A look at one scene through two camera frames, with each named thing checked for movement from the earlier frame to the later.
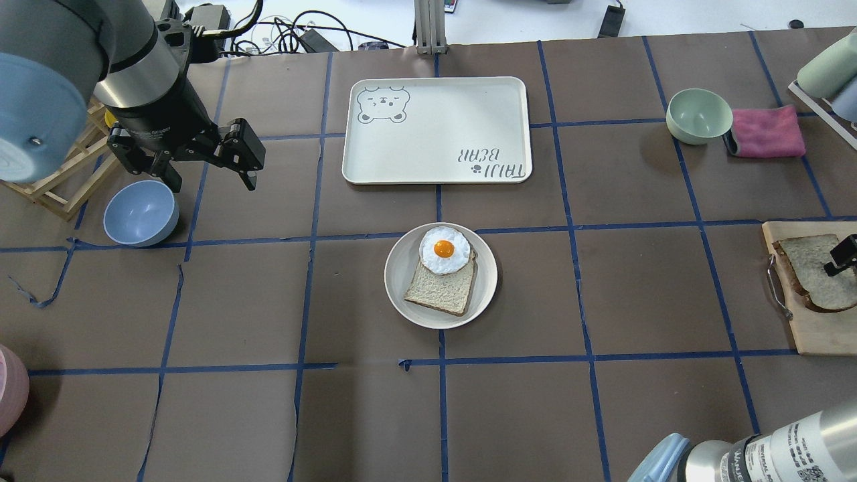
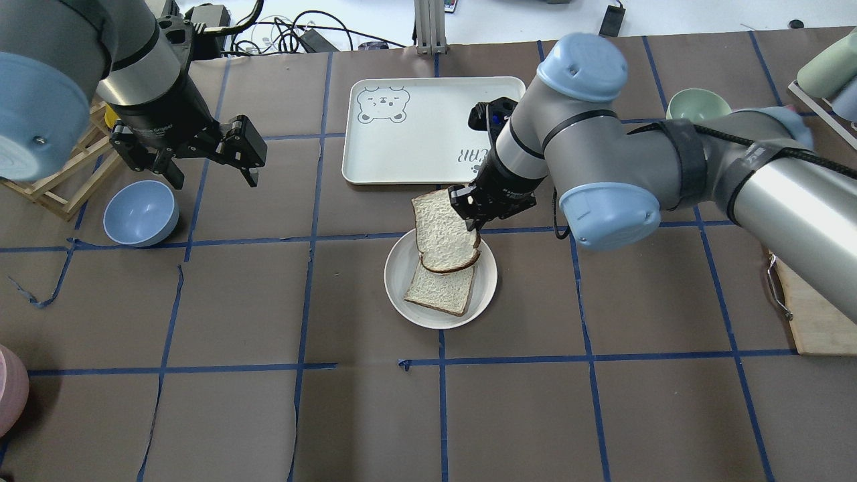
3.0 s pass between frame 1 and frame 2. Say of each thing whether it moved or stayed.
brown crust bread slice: moved
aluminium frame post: stayed
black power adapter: stayed
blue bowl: stayed
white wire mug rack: stayed
